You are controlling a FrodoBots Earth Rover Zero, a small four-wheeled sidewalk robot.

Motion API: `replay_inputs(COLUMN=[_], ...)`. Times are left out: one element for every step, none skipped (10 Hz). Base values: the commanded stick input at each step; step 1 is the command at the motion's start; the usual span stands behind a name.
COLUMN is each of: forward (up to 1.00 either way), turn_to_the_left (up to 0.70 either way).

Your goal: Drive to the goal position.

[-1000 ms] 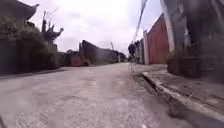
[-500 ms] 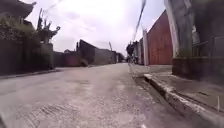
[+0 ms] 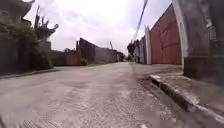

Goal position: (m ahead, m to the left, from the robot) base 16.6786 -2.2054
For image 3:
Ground dark tree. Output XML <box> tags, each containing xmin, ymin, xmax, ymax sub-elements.
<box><xmin>126</xmin><ymin>39</ymin><xmax>137</xmax><ymax>64</ymax></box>

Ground dark building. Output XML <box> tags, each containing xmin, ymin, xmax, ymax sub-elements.
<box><xmin>75</xmin><ymin>37</ymin><xmax>125</xmax><ymax>65</ymax></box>

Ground white pillar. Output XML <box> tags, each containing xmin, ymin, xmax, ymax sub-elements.
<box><xmin>144</xmin><ymin>25</ymin><xmax>153</xmax><ymax>65</ymax></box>

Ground grey concrete road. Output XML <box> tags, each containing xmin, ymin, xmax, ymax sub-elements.
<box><xmin>0</xmin><ymin>61</ymin><xmax>214</xmax><ymax>128</ymax></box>

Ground red metal gate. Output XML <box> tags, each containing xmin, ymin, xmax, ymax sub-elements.
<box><xmin>149</xmin><ymin>3</ymin><xmax>183</xmax><ymax>66</ymax></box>

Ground pale concrete kerb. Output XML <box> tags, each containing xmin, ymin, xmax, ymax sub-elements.
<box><xmin>149</xmin><ymin>74</ymin><xmax>224</xmax><ymax>125</ymax></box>

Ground ornate stone structure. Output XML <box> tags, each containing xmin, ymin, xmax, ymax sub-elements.
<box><xmin>33</xmin><ymin>5</ymin><xmax>60</xmax><ymax>51</ymax></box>

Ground dark low kerb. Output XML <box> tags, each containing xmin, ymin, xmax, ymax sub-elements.
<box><xmin>0</xmin><ymin>68</ymin><xmax>60</xmax><ymax>80</ymax></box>

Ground grey stone gate pillar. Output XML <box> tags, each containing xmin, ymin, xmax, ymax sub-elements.
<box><xmin>171</xmin><ymin>0</ymin><xmax>224</xmax><ymax>86</ymax></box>

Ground green bushes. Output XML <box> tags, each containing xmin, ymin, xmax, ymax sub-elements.
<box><xmin>0</xmin><ymin>14</ymin><xmax>53</xmax><ymax>75</ymax></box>

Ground building with curved roof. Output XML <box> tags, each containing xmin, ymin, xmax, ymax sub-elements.
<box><xmin>0</xmin><ymin>0</ymin><xmax>36</xmax><ymax>23</ymax></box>

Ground grey wall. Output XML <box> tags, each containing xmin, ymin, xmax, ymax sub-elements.
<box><xmin>134</xmin><ymin>35</ymin><xmax>147</xmax><ymax>65</ymax></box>

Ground low reddish wall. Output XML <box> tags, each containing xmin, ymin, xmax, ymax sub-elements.
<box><xmin>49</xmin><ymin>49</ymin><xmax>82</xmax><ymax>67</ymax></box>

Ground overhead wires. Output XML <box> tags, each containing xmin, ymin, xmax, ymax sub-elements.
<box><xmin>133</xmin><ymin>0</ymin><xmax>149</xmax><ymax>41</ymax></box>

